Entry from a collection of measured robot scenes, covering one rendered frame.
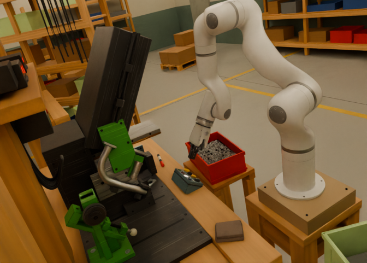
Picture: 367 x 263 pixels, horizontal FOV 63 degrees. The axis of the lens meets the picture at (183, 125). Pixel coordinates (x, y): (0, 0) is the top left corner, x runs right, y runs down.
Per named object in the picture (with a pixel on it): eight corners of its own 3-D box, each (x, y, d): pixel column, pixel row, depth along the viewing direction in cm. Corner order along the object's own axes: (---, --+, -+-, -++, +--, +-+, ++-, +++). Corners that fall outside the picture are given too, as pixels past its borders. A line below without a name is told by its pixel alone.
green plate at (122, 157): (134, 160, 140) (119, 118, 136) (139, 163, 133) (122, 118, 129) (111, 170, 136) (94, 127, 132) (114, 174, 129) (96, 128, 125)
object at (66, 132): (96, 173, 167) (75, 118, 154) (110, 199, 142) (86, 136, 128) (63, 187, 161) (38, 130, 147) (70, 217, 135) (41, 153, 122)
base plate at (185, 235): (125, 142, 202) (125, 139, 201) (213, 242, 108) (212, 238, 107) (63, 167, 187) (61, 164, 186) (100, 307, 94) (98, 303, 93)
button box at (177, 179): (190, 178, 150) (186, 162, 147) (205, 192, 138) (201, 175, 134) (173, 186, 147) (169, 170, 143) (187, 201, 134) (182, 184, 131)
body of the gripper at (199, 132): (215, 127, 140) (207, 150, 141) (205, 121, 148) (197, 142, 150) (203, 123, 136) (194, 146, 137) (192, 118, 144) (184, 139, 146)
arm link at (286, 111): (320, 141, 112) (320, 81, 102) (295, 166, 102) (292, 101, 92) (291, 134, 121) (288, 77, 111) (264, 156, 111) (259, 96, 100)
